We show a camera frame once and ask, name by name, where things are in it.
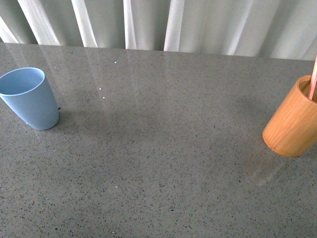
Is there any pink speckled chopstick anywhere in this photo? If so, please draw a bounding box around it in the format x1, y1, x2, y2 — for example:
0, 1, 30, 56
308, 56, 317, 100

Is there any bamboo wooden chopstick holder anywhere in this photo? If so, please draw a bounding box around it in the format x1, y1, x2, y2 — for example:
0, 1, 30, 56
262, 75, 317, 157

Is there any light blue plastic cup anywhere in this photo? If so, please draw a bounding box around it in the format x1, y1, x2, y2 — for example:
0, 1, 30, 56
0, 67, 59, 130

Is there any white pleated curtain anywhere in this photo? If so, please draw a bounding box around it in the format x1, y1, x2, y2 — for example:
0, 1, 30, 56
0, 0, 317, 60

